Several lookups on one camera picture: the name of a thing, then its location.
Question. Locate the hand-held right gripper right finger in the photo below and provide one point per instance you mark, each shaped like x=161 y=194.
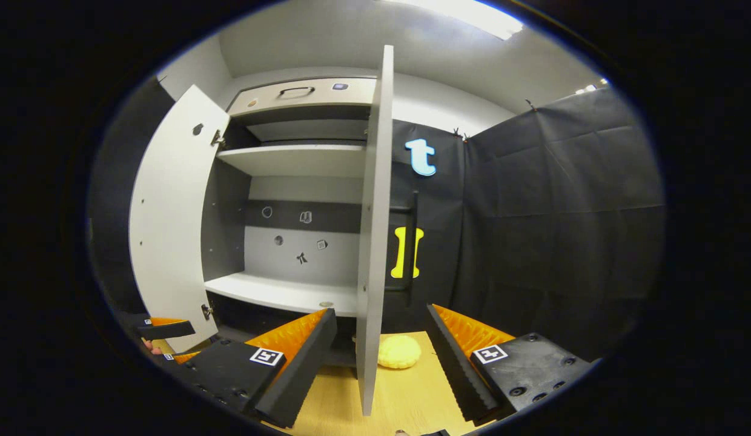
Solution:
x=454 y=369

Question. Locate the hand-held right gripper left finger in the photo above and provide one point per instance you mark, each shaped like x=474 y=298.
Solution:
x=303 y=363

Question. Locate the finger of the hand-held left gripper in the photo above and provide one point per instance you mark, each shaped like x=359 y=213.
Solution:
x=166 y=330
x=181 y=357

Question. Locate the white cabinet door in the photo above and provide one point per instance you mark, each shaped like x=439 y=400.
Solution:
x=169 y=212
x=374 y=242

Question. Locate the metal door hinge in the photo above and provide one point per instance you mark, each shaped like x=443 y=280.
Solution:
x=207 y=311
x=217 y=138

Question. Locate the white cabinet bottom shelf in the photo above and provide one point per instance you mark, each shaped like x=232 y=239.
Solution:
x=278 y=293

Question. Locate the white cabinet shelf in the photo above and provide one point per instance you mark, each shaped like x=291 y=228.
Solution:
x=291 y=160
x=278 y=293

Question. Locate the white and grey cabinet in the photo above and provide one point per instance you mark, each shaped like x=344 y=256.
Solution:
x=291 y=254

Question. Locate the beige cabinet drawer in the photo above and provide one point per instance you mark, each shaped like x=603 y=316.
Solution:
x=351 y=97

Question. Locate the yellow round textured pad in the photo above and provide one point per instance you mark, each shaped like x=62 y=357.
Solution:
x=400 y=352

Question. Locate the small ceiling light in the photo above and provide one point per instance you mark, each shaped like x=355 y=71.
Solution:
x=590 y=86

